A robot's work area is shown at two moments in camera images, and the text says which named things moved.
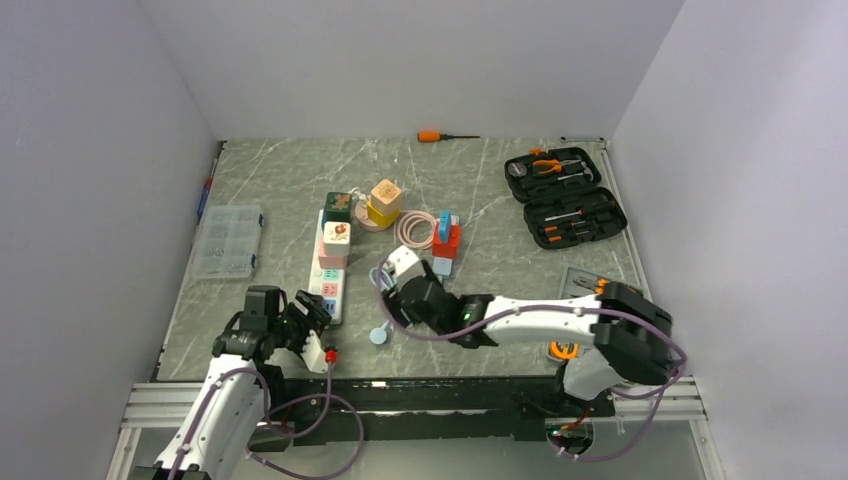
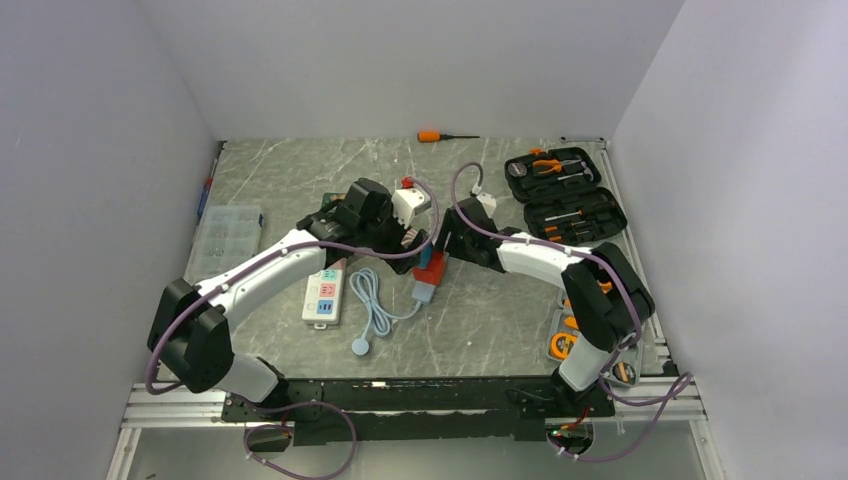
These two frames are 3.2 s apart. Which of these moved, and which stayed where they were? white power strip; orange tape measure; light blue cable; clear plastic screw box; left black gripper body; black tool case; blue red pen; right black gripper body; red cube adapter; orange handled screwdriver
Moved: left black gripper body; right black gripper body; red cube adapter; light blue cable
Stayed: black tool case; clear plastic screw box; blue red pen; orange tape measure; orange handled screwdriver; white power strip
